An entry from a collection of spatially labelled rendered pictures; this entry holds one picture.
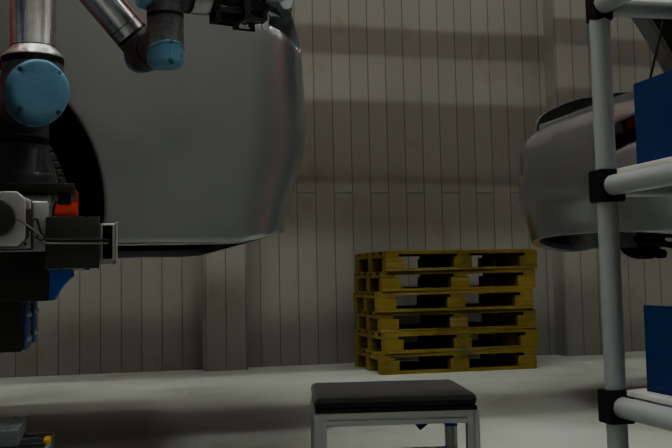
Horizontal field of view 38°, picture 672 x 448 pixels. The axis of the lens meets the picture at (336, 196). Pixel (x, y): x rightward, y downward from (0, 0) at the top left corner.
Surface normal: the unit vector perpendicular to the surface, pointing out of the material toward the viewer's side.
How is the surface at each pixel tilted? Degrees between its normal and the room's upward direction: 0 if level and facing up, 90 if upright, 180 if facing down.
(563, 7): 90
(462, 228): 90
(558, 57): 90
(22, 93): 98
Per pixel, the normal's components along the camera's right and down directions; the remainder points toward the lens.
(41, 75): 0.47, 0.05
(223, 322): 0.23, -0.08
